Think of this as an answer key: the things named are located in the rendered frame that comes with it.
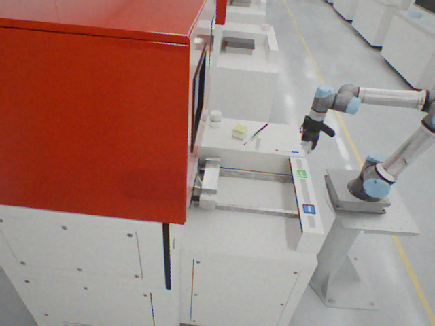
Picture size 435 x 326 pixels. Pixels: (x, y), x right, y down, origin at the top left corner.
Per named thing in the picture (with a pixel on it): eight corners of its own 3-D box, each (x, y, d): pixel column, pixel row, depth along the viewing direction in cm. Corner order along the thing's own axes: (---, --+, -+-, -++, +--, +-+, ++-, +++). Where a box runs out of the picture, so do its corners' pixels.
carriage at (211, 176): (199, 208, 157) (199, 204, 156) (206, 163, 186) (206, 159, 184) (215, 210, 157) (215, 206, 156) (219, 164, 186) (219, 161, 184)
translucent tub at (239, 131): (231, 137, 189) (232, 128, 184) (236, 132, 194) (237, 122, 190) (242, 141, 186) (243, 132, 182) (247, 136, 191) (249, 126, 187)
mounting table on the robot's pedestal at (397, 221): (379, 191, 202) (387, 176, 194) (410, 248, 168) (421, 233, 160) (311, 186, 201) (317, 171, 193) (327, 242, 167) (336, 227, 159)
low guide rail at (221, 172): (199, 173, 183) (199, 169, 181) (200, 171, 185) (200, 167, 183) (284, 182, 183) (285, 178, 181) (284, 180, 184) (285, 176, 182)
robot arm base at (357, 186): (374, 183, 178) (380, 169, 172) (383, 201, 166) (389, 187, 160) (348, 180, 179) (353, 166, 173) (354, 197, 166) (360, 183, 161)
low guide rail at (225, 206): (193, 206, 162) (193, 202, 160) (194, 204, 164) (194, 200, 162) (289, 216, 162) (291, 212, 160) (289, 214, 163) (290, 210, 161)
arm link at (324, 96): (336, 93, 132) (316, 88, 134) (328, 115, 139) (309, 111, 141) (337, 86, 138) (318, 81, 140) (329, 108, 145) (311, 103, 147)
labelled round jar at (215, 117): (209, 128, 195) (209, 115, 189) (209, 122, 201) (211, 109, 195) (219, 129, 195) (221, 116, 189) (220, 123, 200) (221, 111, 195)
